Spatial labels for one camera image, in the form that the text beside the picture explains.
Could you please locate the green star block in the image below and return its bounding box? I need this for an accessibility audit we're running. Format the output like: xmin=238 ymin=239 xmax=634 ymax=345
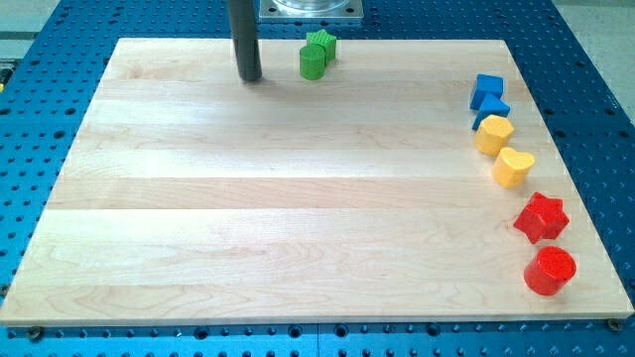
xmin=306 ymin=29 xmax=337 ymax=64

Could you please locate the blue cube block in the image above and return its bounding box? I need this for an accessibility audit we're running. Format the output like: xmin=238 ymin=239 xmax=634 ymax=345
xmin=469 ymin=73 xmax=504 ymax=110

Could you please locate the red star block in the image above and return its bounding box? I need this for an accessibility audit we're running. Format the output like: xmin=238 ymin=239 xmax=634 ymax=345
xmin=513 ymin=191 xmax=570 ymax=244

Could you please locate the green cylinder block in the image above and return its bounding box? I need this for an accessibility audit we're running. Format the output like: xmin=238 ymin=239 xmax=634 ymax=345
xmin=299 ymin=45 xmax=325 ymax=80

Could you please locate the light wooden board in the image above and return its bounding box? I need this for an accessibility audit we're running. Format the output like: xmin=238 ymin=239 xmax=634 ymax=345
xmin=1 ymin=38 xmax=633 ymax=326

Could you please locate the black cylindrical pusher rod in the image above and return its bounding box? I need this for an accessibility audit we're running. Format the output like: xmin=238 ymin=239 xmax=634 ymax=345
xmin=226 ymin=0 xmax=262 ymax=82

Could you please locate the yellow hexagon block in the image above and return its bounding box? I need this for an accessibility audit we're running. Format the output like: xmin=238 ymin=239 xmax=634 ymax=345
xmin=474 ymin=115 xmax=515 ymax=157

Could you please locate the blue triangle block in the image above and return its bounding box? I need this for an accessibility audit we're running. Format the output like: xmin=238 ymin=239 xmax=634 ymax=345
xmin=471 ymin=93 xmax=511 ymax=131

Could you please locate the yellow heart block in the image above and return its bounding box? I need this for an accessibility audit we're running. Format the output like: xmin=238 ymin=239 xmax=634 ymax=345
xmin=491 ymin=147 xmax=536 ymax=188

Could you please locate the red cylinder block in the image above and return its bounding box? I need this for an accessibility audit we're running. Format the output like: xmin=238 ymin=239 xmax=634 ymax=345
xmin=523 ymin=246 xmax=577 ymax=297

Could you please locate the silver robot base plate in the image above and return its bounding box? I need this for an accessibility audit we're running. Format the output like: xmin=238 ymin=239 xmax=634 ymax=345
xmin=258 ymin=0 xmax=364 ymax=22

